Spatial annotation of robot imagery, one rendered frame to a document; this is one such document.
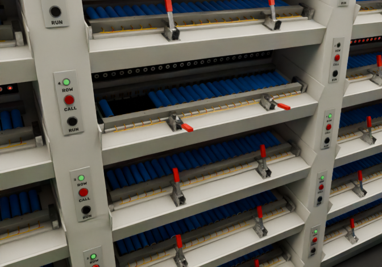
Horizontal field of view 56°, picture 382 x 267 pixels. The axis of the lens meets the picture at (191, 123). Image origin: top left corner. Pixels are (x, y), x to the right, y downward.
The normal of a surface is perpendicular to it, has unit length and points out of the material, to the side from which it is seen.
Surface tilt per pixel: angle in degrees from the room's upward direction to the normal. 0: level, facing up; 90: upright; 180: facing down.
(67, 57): 90
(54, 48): 90
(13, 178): 109
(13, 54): 18
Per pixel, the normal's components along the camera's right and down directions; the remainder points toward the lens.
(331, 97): 0.47, 0.31
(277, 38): 0.44, 0.59
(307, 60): -0.89, 0.19
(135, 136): 0.12, -0.78
